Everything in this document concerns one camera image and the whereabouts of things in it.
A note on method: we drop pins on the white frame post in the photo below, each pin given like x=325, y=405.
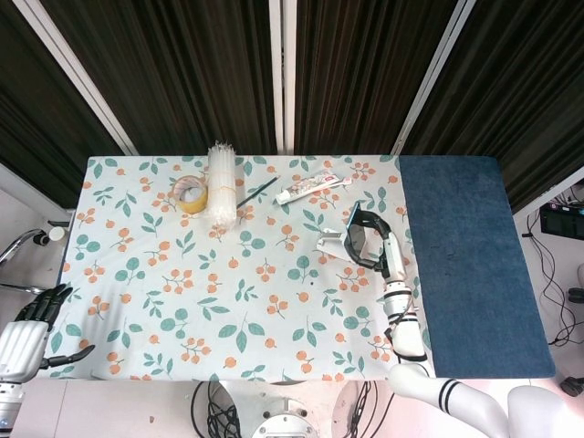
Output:
x=431, y=77
x=77, y=77
x=282, y=77

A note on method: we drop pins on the clear plastic straw bundle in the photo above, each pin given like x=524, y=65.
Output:
x=221, y=191

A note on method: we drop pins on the dark pleated curtain panel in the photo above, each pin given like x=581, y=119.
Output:
x=182, y=68
x=524, y=91
x=36, y=114
x=365, y=68

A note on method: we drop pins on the blue felt mat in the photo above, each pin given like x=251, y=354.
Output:
x=470, y=274

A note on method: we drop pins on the floral orange green tablecloth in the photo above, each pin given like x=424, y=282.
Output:
x=228, y=296

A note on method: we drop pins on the black smartphone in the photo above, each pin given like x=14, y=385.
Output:
x=362, y=244

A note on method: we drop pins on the chrome chair leg with caster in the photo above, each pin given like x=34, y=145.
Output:
x=18, y=244

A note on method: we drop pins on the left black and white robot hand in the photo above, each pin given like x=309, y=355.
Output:
x=20, y=349

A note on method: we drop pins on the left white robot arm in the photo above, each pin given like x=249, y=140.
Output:
x=9, y=403

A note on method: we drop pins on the white toothpaste tube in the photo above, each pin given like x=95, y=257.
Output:
x=305, y=187

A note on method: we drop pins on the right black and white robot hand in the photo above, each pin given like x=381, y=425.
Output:
x=393, y=260

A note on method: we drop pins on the black floor caster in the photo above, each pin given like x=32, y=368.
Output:
x=576, y=295
x=572, y=387

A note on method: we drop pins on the white frame base bar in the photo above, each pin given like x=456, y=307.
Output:
x=552, y=191

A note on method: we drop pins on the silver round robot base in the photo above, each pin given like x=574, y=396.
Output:
x=284, y=422

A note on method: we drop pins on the white folding phone stand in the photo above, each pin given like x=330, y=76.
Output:
x=329, y=244

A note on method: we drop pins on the yellow packing tape roll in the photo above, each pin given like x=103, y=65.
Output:
x=194, y=205

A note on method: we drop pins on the black electronic device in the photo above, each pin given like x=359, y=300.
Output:
x=559, y=223

